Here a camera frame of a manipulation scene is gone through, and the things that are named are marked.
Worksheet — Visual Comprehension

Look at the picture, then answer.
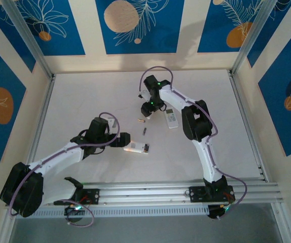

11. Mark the aluminium frame post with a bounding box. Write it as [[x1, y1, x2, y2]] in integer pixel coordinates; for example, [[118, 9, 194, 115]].
[[2, 0, 56, 80], [0, 209, 18, 243], [271, 202, 291, 243], [230, 0, 291, 76]]

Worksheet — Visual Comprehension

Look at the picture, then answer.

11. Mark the aluminium table side rail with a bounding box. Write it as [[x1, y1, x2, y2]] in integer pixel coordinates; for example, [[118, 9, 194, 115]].
[[227, 70, 270, 182], [25, 73, 57, 165]]

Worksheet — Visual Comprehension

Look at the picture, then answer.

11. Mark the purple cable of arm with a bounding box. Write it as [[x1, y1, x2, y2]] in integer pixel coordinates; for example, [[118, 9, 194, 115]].
[[8, 112, 122, 228], [138, 65, 249, 220]]

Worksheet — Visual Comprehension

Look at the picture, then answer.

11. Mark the black electronics box green light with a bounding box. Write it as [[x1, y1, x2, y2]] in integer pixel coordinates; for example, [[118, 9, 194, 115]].
[[207, 204, 231, 220], [64, 205, 87, 223]]

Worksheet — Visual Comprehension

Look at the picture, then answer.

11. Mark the grey slotted cable duct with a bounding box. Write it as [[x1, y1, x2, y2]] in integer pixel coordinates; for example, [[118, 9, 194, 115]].
[[16, 205, 209, 219]]

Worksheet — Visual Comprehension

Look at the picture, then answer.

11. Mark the white remote control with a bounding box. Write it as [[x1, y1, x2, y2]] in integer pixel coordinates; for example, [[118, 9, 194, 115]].
[[123, 142, 151, 154], [165, 108, 179, 130]]

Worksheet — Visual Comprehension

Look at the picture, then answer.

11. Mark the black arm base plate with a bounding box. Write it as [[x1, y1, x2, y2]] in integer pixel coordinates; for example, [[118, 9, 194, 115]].
[[54, 188, 100, 206], [189, 186, 235, 204]]

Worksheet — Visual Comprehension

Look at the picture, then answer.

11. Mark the aluminium mounting rail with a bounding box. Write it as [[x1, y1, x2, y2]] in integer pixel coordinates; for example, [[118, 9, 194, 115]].
[[5, 178, 284, 210]]

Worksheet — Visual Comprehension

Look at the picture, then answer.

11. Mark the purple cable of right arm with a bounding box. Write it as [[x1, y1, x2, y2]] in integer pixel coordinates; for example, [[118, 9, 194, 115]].
[[138, 65, 249, 220]]

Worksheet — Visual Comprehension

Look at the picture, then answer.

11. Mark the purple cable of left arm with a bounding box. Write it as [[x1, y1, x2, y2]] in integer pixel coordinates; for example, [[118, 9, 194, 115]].
[[8, 112, 122, 228]]

